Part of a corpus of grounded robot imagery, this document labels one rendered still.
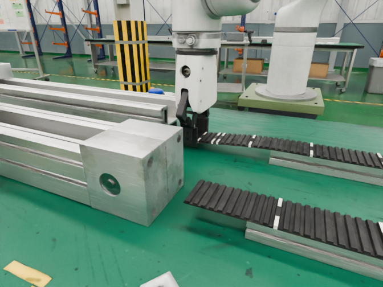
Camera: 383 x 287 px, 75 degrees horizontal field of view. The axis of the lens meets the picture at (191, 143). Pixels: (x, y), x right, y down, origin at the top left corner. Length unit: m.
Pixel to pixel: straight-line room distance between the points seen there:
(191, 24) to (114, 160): 0.24
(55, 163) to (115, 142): 0.10
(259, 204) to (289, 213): 0.03
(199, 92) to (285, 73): 0.43
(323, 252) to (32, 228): 0.33
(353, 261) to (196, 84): 0.31
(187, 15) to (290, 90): 0.48
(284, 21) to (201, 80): 0.43
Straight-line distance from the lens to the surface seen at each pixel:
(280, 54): 0.81
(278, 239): 0.30
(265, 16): 7.97
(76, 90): 0.70
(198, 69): 0.42
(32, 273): 0.32
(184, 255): 0.29
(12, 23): 6.05
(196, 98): 0.43
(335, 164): 0.46
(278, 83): 0.82
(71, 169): 0.35
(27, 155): 0.42
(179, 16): 0.44
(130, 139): 0.31
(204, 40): 0.43
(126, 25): 3.63
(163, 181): 0.32
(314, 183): 0.44
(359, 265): 0.31
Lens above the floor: 1.00
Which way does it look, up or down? 25 degrees down
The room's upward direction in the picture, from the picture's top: straight up
